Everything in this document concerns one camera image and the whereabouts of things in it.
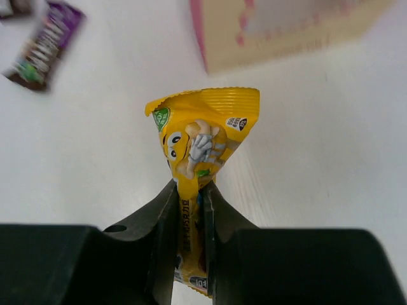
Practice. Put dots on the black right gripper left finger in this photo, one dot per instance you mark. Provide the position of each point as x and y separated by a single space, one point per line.
130 262

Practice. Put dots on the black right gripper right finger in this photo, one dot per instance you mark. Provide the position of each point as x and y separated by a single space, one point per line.
247 264

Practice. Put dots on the yellow M&M's peanut packet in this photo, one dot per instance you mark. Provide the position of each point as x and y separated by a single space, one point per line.
198 131

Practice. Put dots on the brown M&M's chocolate packet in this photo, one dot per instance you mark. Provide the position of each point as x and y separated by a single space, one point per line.
35 64

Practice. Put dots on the pink paper gift bag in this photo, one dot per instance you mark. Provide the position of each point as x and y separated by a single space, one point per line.
231 34

